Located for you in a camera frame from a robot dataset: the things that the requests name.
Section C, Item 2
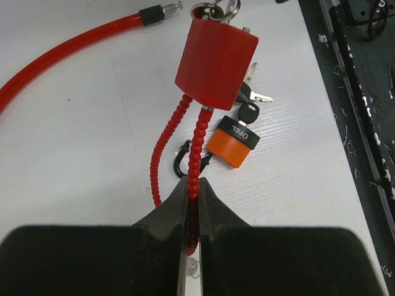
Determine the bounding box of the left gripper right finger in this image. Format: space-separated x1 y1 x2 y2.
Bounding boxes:
198 178 383 295

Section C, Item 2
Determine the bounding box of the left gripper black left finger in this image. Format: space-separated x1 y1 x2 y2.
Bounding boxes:
1 179 188 295

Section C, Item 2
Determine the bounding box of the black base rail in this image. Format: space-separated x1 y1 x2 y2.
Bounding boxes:
299 1 394 295

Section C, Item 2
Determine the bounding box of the orange black padlock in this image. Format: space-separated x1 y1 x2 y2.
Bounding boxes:
173 115 262 178

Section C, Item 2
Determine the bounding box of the thick red cable lock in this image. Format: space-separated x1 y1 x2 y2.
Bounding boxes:
1 1 183 112

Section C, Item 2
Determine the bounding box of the red padlock with thin cable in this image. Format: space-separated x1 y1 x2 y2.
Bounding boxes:
150 1 259 255

